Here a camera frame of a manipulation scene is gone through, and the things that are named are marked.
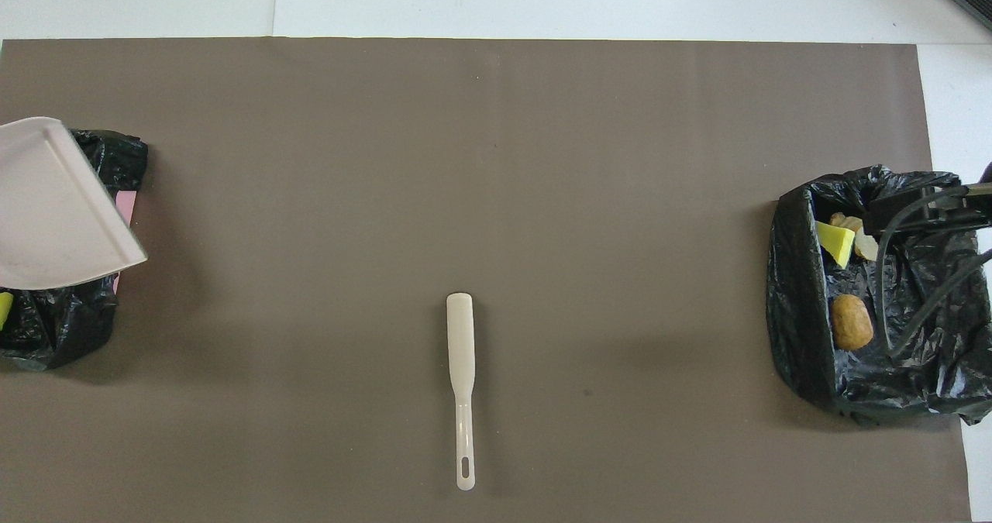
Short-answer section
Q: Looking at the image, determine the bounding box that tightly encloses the pink bin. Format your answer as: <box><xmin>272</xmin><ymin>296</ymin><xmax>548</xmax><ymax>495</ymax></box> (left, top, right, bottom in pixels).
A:
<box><xmin>112</xmin><ymin>191</ymin><xmax>139</xmax><ymax>295</ymax></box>

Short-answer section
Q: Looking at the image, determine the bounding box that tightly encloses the right black-lined bin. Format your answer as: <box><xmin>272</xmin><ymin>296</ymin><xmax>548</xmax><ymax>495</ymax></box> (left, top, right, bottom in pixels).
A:
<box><xmin>766</xmin><ymin>165</ymin><xmax>992</xmax><ymax>427</ymax></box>

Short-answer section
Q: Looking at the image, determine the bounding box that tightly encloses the left black-lined bin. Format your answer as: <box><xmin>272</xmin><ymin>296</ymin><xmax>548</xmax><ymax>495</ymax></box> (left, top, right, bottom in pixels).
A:
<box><xmin>0</xmin><ymin>129</ymin><xmax>148</xmax><ymax>371</ymax></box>

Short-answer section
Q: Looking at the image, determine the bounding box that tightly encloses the pale bread piece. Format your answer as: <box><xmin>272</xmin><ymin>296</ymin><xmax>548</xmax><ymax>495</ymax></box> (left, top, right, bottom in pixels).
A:
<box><xmin>829</xmin><ymin>212</ymin><xmax>880</xmax><ymax>262</ymax></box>

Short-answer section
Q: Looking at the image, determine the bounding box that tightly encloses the beige brush with black bristles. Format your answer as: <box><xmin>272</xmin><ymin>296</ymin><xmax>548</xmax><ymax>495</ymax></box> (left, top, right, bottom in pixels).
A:
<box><xmin>446</xmin><ymin>293</ymin><xmax>476</xmax><ymax>491</ymax></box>

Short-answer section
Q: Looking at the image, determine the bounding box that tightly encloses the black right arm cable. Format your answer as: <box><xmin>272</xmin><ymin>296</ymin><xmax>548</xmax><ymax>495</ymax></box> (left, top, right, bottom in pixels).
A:
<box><xmin>864</xmin><ymin>182</ymin><xmax>992</xmax><ymax>357</ymax></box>

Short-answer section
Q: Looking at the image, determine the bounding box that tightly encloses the beige plastic dustpan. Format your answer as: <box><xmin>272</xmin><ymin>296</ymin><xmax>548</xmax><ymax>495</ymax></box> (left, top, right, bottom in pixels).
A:
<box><xmin>0</xmin><ymin>117</ymin><xmax>148</xmax><ymax>291</ymax></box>

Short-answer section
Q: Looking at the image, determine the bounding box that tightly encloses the black-lined bin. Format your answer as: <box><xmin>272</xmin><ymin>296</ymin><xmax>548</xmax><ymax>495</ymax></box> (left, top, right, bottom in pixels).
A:
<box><xmin>766</xmin><ymin>165</ymin><xmax>992</xmax><ymax>427</ymax></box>
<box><xmin>0</xmin><ymin>129</ymin><xmax>148</xmax><ymax>371</ymax></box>

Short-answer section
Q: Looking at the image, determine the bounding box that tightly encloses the brown oval cookie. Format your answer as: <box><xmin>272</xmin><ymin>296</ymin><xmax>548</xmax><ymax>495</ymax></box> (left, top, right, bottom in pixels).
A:
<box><xmin>832</xmin><ymin>294</ymin><xmax>874</xmax><ymax>351</ymax></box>

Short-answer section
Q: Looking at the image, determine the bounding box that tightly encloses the yellow sponge wedge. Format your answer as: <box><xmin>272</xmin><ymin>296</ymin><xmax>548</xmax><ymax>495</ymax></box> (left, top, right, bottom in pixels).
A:
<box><xmin>815</xmin><ymin>221</ymin><xmax>856</xmax><ymax>269</ymax></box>

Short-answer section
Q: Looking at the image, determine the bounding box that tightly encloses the brown table mat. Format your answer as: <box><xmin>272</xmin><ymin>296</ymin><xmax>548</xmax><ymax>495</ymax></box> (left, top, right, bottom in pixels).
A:
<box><xmin>0</xmin><ymin>37</ymin><xmax>973</xmax><ymax>523</ymax></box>

